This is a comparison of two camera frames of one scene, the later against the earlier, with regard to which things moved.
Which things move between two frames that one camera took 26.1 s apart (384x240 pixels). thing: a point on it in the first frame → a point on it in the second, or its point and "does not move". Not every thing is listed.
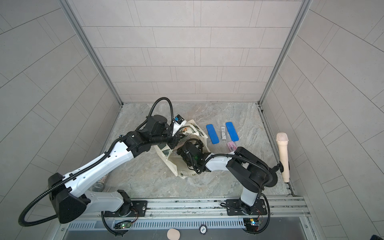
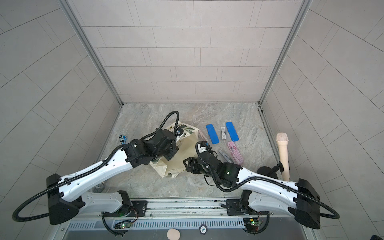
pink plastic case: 232,146 does not move
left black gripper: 176,138 → 174,150
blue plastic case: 232,131 does not move
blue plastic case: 212,133 does not move
